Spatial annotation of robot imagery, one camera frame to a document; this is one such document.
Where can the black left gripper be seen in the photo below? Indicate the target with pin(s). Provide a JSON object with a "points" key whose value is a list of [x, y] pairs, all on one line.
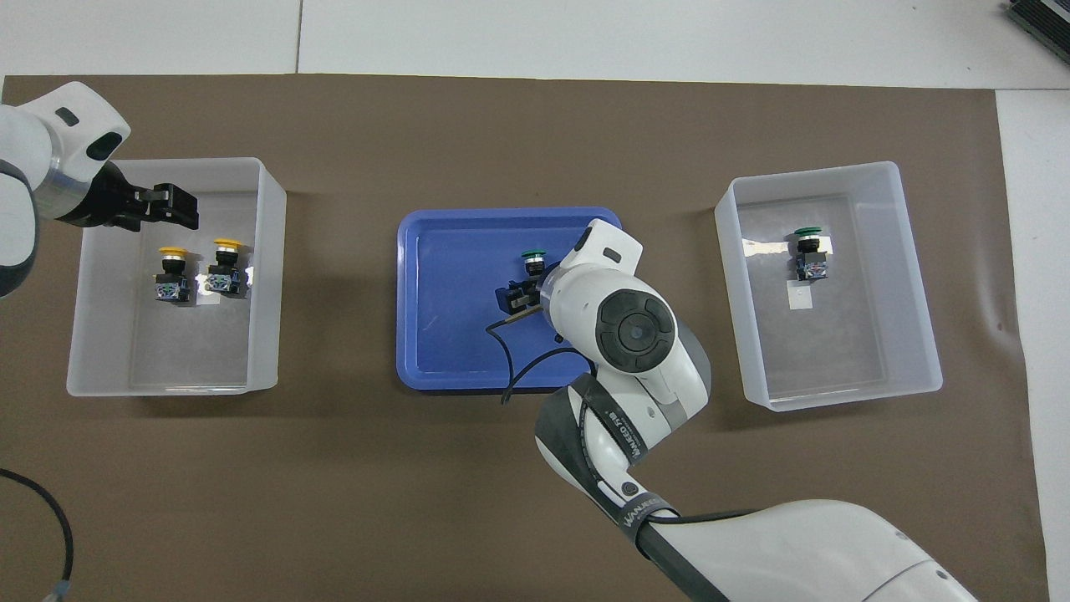
{"points": [[100, 205]]}

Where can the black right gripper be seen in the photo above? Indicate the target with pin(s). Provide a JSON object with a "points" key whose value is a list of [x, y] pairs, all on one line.
{"points": [[530, 297]]}

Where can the green push button switch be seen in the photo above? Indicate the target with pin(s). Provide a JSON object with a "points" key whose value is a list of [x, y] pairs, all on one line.
{"points": [[809, 266], [533, 255]]}

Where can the yellow push button switch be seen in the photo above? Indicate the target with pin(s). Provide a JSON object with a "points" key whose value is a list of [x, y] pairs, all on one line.
{"points": [[171, 280], [226, 276]]}

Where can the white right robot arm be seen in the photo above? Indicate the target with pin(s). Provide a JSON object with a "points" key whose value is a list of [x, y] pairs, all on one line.
{"points": [[635, 334]]}

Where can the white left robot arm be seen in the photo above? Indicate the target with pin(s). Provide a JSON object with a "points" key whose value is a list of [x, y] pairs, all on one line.
{"points": [[33, 142]]}

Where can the blue plastic tray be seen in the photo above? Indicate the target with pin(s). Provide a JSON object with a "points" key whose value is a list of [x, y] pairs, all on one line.
{"points": [[451, 334]]}

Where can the small white label sticker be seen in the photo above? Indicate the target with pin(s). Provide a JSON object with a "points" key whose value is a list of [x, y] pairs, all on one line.
{"points": [[800, 297], [209, 298]]}

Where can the translucent white plastic box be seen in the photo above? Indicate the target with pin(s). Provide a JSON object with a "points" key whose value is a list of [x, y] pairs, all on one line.
{"points": [[836, 393], [100, 368]]}

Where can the brown table mat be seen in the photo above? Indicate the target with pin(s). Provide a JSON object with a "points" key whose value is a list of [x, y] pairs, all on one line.
{"points": [[334, 502]]}

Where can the black finned device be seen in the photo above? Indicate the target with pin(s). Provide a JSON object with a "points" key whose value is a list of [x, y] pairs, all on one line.
{"points": [[1041, 17]]}

